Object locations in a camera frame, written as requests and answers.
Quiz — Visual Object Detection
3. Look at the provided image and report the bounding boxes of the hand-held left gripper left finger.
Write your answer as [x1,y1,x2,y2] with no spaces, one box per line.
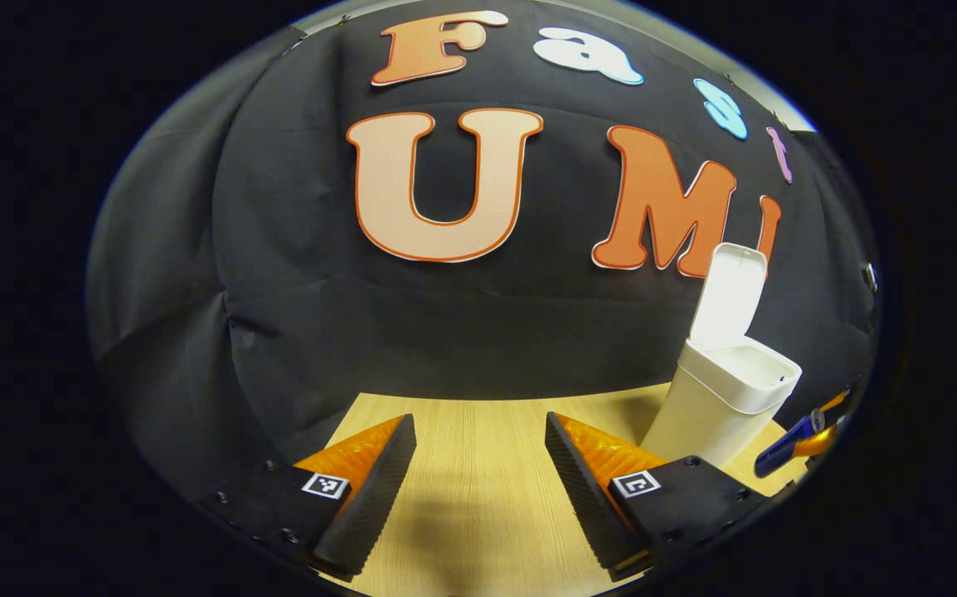
[197,413,418,581]

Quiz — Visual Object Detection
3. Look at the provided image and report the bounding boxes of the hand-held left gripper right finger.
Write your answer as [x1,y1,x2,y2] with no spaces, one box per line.
[545,411,788,583]

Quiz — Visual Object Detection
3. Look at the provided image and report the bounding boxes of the white desktop garbage bin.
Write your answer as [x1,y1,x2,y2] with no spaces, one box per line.
[640,243,803,469]

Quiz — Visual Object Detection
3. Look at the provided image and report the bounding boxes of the wooden desktop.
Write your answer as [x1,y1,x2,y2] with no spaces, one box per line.
[313,383,811,597]

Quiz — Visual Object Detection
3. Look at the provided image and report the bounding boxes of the black backdrop cloth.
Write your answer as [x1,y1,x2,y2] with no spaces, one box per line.
[87,0,877,498]

